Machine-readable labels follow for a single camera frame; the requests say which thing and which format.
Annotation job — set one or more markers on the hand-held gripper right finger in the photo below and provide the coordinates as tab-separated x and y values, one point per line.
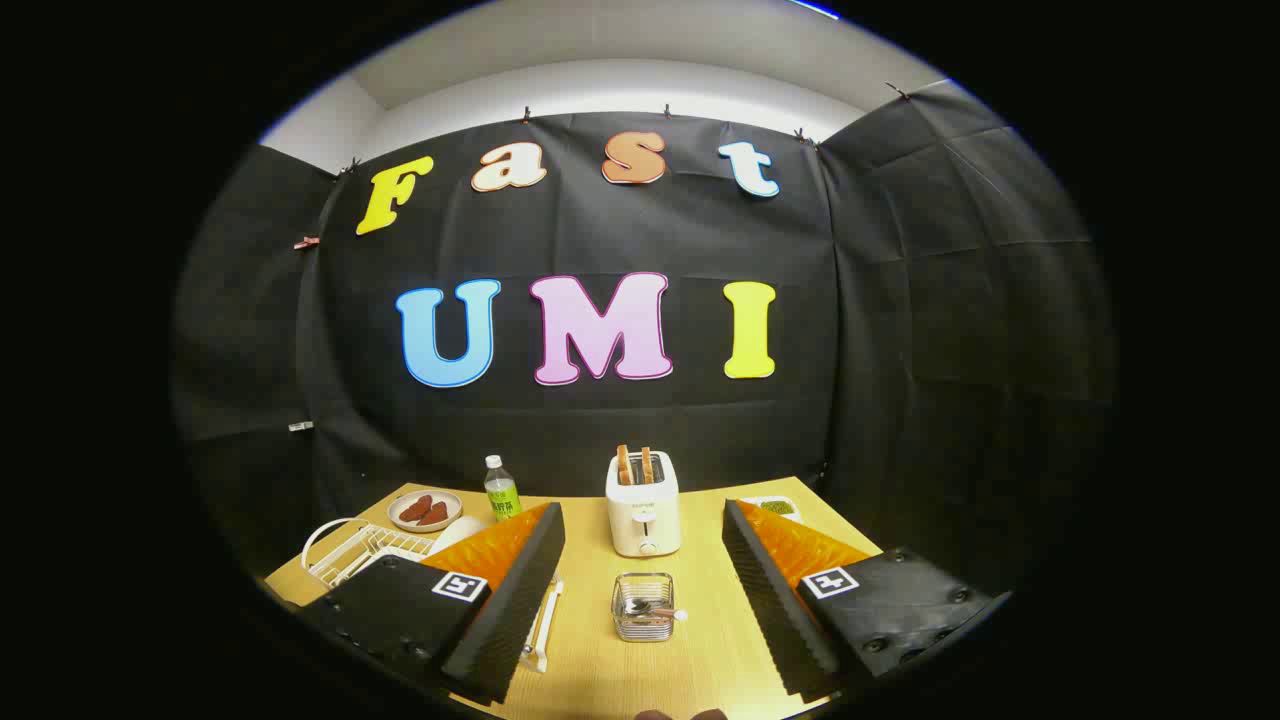
775	600

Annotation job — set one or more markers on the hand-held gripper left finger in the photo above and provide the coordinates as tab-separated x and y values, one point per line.
510	600

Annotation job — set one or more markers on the white plate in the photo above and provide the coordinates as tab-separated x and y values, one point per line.
462	531

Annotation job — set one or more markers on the white divided bean dish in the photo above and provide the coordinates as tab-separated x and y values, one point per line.
780	507

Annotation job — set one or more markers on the green-label drink bottle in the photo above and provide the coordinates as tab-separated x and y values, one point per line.
502	495

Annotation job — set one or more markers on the brown sausage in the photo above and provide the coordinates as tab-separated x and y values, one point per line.
434	514
414	509

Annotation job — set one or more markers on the small beige saucer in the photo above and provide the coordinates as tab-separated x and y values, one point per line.
400	520

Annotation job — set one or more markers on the white toaster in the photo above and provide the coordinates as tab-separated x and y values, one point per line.
643	520

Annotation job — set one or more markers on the toast slice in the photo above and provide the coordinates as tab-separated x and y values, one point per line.
647	465
624	467

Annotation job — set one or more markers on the black backdrop cloth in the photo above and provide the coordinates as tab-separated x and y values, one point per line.
620	420

